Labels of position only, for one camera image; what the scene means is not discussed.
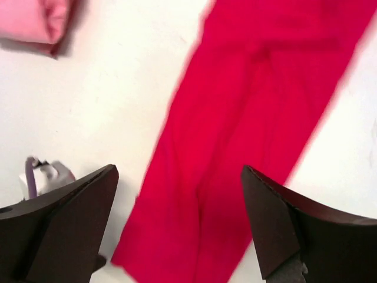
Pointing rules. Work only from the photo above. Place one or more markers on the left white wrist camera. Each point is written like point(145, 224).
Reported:
point(40, 177)

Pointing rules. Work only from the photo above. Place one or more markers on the crimson red t shirt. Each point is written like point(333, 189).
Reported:
point(253, 93)

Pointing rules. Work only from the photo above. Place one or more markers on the folded pink t shirt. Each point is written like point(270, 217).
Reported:
point(43, 27)

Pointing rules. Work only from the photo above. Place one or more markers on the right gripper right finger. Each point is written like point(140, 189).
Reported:
point(300, 240)

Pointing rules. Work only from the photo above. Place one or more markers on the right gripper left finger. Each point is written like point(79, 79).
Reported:
point(56, 237)

